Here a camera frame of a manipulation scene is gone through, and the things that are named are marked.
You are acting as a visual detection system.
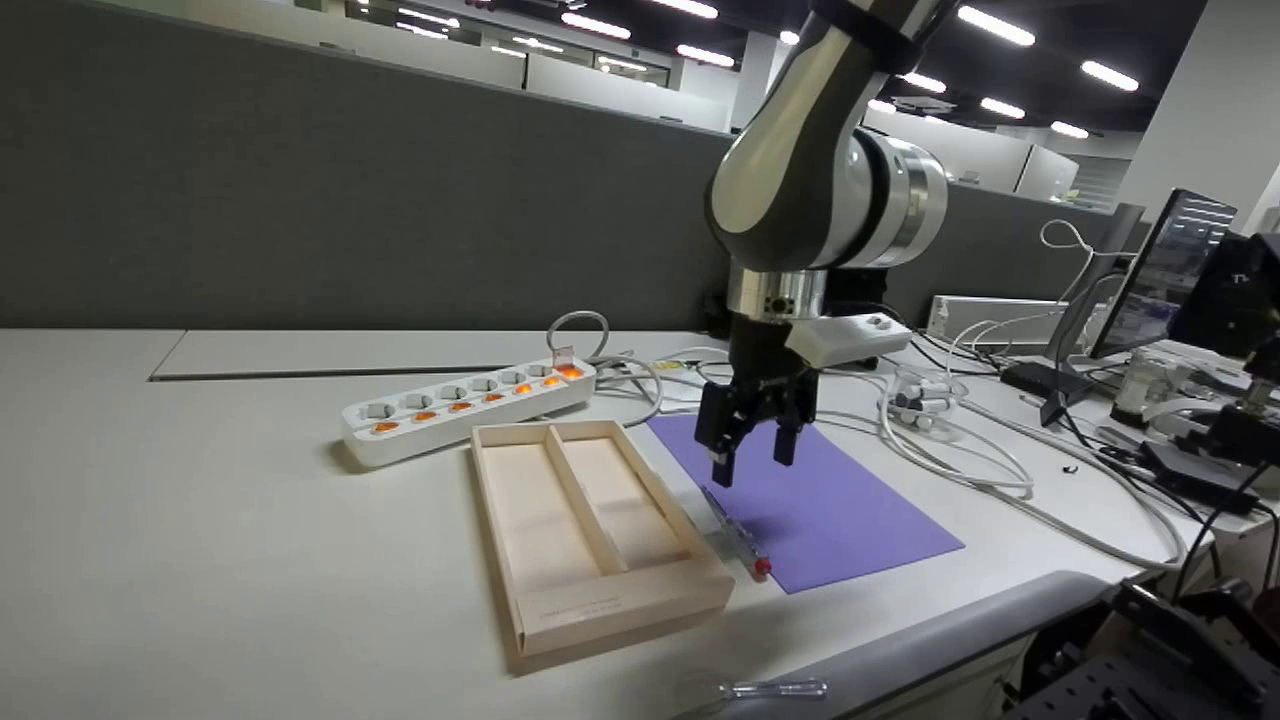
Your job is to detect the black equipment base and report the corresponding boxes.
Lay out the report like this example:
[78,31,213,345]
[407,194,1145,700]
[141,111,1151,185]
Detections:
[1002,586,1280,720]

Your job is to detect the white power strip cable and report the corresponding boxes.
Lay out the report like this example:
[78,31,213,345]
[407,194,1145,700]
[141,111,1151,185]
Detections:
[547,309,735,411]

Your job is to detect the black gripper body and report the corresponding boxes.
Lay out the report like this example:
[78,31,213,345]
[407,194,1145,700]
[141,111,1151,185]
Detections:
[693,314,820,447]

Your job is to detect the wooden two-compartment box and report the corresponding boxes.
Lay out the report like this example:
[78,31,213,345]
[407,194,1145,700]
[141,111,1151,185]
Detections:
[466,418,735,675]

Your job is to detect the white cable bundle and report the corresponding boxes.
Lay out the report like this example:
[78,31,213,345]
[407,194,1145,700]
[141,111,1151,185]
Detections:
[812,315,1190,578]

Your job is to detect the gray desk partition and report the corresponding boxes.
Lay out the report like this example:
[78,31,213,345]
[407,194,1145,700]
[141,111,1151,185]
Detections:
[0,0,1135,337]

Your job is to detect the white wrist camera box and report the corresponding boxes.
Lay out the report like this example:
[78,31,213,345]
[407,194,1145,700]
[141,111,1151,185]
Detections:
[782,309,916,375]

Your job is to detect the black computer monitor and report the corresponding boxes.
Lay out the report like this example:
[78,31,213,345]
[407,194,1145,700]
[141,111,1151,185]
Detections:
[1093,185,1242,364]

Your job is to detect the ceiling light tube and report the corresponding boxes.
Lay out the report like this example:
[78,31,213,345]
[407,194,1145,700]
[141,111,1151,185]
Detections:
[1076,57,1145,97]
[670,41,741,73]
[554,8,635,43]

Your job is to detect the white power strip orange switches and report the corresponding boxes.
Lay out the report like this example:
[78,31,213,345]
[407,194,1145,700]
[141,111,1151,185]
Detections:
[336,355,599,471]

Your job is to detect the silver pen with red cap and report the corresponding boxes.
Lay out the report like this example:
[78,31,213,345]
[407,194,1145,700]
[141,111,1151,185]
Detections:
[693,482,776,588]

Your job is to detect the black camera device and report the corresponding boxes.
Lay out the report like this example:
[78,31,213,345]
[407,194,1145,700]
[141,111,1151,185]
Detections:
[1168,233,1280,471]

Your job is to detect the purple mat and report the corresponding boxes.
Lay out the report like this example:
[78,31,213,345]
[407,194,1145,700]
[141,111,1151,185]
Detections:
[646,407,968,595]

